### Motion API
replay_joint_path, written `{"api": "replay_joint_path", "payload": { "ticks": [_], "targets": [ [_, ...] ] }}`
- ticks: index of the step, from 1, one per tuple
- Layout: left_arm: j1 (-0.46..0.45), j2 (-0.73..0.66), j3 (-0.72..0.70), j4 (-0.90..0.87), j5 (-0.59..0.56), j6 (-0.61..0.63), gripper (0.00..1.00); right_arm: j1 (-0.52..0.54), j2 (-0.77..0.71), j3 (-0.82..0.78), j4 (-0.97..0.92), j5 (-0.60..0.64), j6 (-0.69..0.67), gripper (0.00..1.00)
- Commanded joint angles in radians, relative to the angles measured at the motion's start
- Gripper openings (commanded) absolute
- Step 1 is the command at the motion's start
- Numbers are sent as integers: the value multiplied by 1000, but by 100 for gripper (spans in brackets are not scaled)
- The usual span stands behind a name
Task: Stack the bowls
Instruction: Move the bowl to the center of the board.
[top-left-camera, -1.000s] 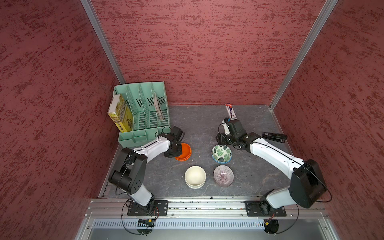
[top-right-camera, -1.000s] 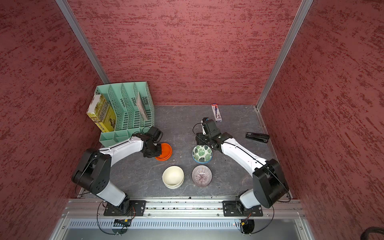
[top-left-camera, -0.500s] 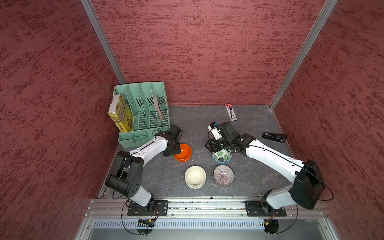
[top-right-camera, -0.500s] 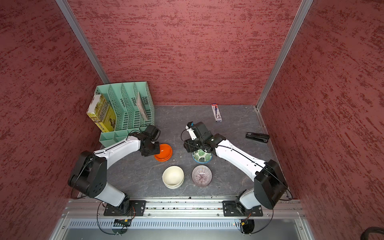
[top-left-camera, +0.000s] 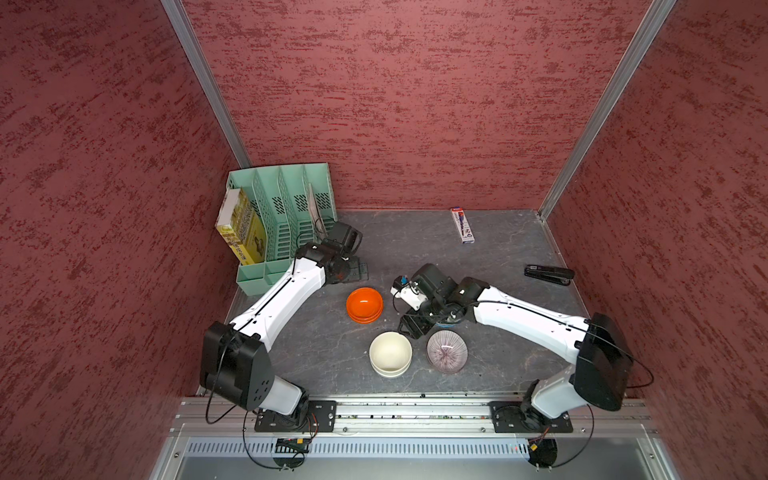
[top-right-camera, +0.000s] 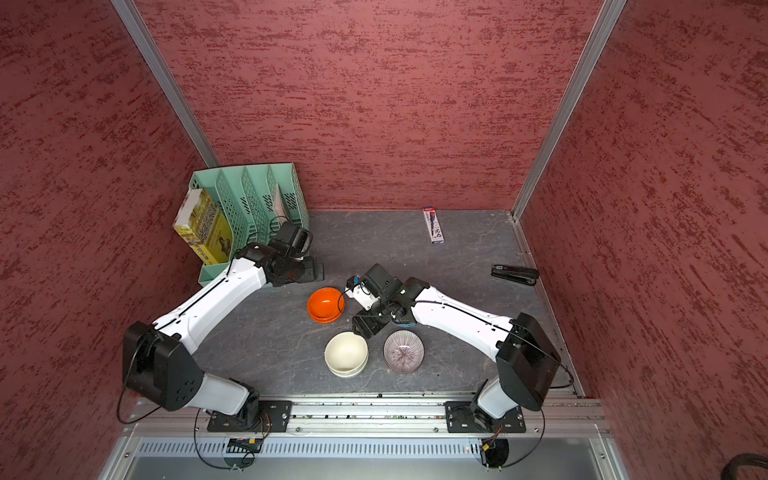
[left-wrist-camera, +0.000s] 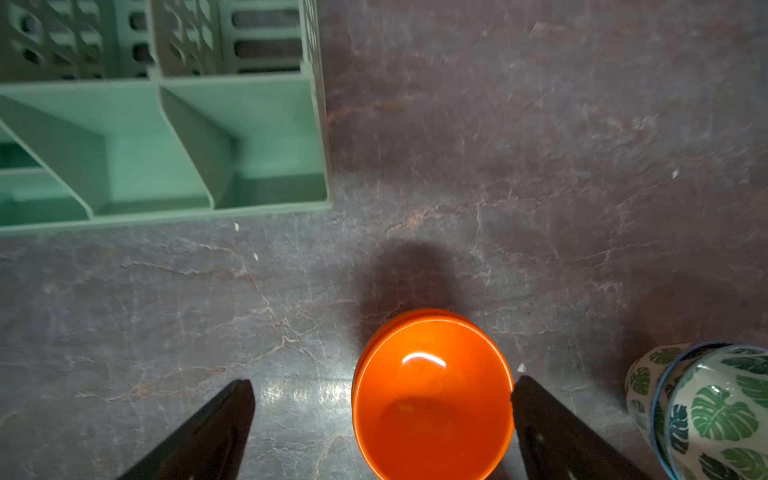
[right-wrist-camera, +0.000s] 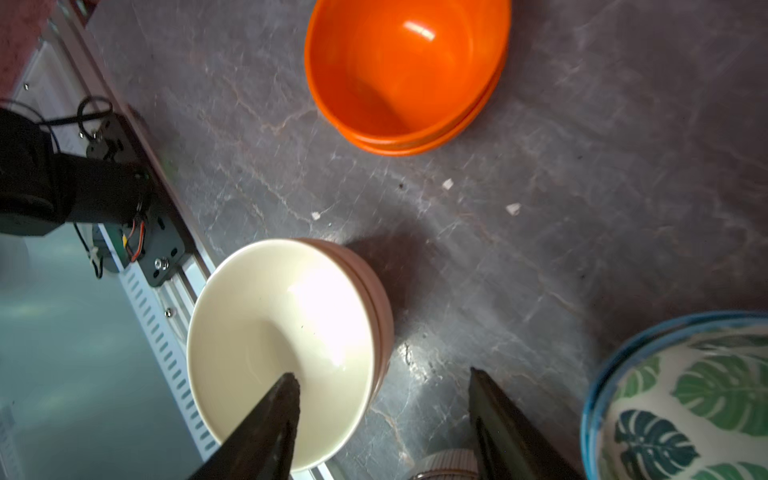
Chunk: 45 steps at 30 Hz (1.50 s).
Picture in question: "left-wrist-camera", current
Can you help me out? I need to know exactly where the green plastic file organizer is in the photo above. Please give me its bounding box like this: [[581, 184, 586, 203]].
[[1, 1, 331, 235]]

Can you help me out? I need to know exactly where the small green leaf bowl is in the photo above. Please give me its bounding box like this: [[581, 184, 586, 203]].
[[654, 343, 767, 479]]

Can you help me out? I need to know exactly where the small orange bowl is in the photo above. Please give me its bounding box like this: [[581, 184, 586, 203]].
[[351, 320, 515, 479]]

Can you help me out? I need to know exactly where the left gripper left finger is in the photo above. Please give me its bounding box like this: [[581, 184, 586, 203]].
[[121, 379, 255, 479]]

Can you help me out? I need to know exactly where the large green leaf bowl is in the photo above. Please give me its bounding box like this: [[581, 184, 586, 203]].
[[624, 343, 692, 445]]

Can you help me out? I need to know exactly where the large orange bowl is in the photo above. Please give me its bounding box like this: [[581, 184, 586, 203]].
[[352, 308, 481, 389]]

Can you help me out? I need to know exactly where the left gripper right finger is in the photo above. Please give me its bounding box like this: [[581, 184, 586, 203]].
[[511, 376, 648, 479]]

